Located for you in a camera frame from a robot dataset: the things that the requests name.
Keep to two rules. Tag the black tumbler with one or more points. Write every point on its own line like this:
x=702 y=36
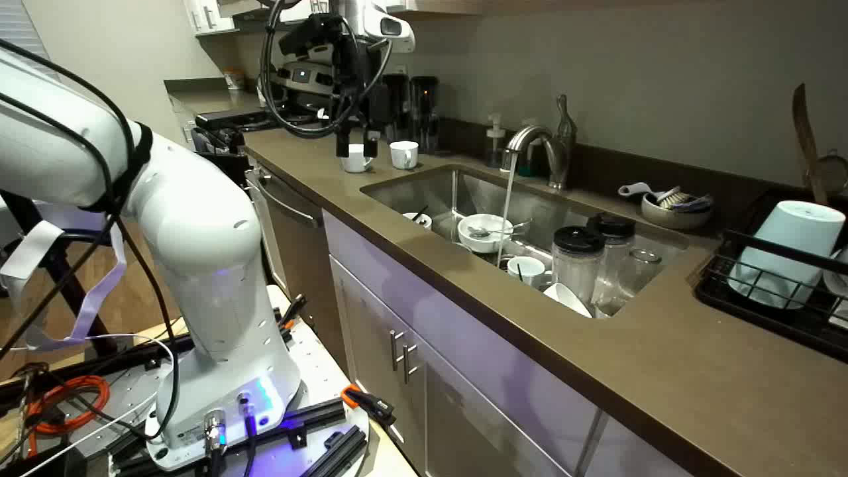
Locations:
x=396 y=111

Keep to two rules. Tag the white bowl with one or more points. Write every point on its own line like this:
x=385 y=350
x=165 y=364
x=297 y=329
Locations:
x=482 y=234

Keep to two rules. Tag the wooden spatula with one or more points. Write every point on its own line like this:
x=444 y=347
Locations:
x=805 y=133

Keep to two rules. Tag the white oval plate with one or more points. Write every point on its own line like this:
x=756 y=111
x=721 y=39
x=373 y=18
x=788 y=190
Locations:
x=566 y=300

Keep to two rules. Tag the built-in dishwasher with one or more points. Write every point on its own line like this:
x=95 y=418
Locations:
x=295 y=255

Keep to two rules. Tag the orange black clamp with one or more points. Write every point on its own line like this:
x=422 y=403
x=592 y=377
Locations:
x=372 y=406

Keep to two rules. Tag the metal spoon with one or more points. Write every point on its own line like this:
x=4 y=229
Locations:
x=481 y=231

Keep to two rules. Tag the brushed metal faucet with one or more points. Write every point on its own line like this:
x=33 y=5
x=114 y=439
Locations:
x=523 y=136

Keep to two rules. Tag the wooden board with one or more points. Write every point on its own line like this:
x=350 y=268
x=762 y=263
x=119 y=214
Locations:
x=163 y=333

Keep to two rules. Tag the white upper cabinets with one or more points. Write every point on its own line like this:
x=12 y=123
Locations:
x=208 y=18

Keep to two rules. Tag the small white cup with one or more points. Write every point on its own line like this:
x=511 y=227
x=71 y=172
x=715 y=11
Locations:
x=524 y=268

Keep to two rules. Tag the stainless steel sink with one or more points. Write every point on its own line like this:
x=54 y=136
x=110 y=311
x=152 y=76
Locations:
x=425 y=190

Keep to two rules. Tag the small white dish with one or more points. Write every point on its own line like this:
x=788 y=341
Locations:
x=413 y=218

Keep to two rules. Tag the white robot table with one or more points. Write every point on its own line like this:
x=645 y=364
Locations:
x=320 y=361

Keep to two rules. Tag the silver black appliance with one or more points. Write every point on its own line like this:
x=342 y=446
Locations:
x=306 y=88

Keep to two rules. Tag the black aluminium frame rails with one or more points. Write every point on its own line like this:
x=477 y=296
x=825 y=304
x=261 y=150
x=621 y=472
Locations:
x=327 y=414

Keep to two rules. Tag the round strainer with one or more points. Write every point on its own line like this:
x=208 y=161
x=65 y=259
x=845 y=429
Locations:
x=836 y=177

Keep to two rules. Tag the clear soap dispenser white pump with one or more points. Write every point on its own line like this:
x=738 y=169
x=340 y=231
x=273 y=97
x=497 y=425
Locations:
x=494 y=148

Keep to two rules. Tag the clear jar black lid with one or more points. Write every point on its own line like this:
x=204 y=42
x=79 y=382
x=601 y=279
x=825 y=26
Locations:
x=579 y=262
x=613 y=231

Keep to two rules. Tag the white plastic scoop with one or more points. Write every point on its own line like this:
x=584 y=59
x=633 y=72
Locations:
x=633 y=190

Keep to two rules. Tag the black tripod stand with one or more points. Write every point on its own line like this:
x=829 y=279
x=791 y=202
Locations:
x=67 y=283

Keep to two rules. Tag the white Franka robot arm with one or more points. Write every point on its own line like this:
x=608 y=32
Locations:
x=201 y=241

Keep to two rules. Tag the lower kitchen cabinet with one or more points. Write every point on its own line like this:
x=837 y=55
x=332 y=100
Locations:
x=477 y=372

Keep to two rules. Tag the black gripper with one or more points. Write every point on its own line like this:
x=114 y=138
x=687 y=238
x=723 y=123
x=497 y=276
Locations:
x=354 y=84

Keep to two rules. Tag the black coffee maker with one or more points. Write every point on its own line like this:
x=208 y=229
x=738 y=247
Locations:
x=425 y=111

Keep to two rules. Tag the window blind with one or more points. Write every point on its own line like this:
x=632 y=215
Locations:
x=16 y=27

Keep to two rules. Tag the pale blue cup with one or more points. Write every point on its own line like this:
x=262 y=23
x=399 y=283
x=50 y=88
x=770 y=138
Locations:
x=785 y=247

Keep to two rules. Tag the green soap dispenser white pump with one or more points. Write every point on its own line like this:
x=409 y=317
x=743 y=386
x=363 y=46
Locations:
x=532 y=161

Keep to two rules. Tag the tall slim grey bottle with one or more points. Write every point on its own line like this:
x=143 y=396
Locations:
x=563 y=141

